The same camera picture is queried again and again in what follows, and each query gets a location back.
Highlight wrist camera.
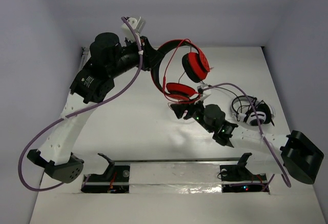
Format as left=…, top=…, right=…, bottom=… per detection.
left=121, top=16, right=146, bottom=38
left=197, top=84, right=212, bottom=102

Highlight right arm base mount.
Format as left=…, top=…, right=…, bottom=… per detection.
left=217, top=152, right=269, bottom=193

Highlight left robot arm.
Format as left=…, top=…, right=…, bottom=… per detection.
left=24, top=32, right=164, bottom=185

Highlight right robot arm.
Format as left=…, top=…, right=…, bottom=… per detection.
left=170, top=101, right=324, bottom=186

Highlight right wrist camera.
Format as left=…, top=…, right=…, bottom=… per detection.
left=197, top=84, right=212, bottom=102

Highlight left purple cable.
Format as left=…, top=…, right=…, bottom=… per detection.
left=17, top=16, right=144, bottom=192

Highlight red headphone cable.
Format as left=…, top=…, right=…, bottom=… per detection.
left=161, top=38, right=215, bottom=108

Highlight red black headphones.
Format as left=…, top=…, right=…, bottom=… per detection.
left=150, top=38, right=212, bottom=103

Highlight aluminium side rail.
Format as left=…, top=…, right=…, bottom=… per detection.
left=79, top=47, right=89, bottom=70

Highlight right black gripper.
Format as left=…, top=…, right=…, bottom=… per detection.
left=171, top=95, right=214, bottom=133

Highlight white black headphones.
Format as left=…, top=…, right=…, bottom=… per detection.
left=230, top=95, right=276, bottom=126

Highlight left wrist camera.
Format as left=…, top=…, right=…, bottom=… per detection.
left=121, top=16, right=146, bottom=38

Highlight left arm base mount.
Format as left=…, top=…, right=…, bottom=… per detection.
left=80, top=153, right=130, bottom=194

